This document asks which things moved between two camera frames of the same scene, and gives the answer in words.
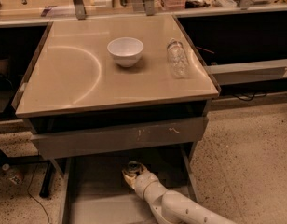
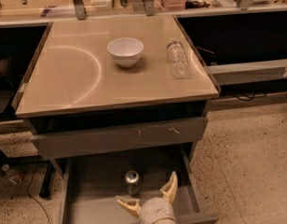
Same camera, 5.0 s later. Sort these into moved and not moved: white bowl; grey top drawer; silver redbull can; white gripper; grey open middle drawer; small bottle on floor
Moved: silver redbull can; white gripper
Not moved: small bottle on floor; white bowl; grey open middle drawer; grey top drawer
